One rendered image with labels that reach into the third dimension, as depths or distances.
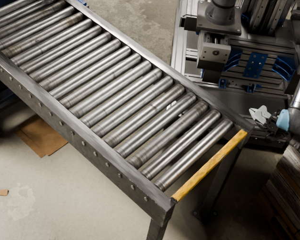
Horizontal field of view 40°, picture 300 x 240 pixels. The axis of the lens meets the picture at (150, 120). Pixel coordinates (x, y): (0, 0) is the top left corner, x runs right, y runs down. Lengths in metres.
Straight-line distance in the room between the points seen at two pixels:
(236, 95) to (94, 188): 1.06
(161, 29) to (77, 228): 1.77
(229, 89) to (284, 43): 0.53
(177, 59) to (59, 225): 1.29
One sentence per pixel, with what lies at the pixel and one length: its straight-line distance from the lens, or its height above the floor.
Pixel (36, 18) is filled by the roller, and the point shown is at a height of 0.79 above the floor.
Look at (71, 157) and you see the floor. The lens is 2.47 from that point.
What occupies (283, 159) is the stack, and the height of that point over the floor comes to 0.45.
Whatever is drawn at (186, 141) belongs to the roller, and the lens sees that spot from 1.59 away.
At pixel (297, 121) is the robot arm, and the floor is 0.92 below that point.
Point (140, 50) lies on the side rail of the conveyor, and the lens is 1.90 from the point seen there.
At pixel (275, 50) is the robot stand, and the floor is 0.71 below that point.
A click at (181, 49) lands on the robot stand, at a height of 0.23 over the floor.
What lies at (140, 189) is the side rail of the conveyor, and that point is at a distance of 1.44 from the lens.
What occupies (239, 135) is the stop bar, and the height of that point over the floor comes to 0.82.
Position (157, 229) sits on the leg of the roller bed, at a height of 0.64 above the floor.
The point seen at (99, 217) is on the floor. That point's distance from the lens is 2.27.
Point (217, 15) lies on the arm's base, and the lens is 2.09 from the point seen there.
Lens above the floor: 2.05
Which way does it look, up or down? 50 degrees down
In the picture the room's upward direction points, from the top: 9 degrees clockwise
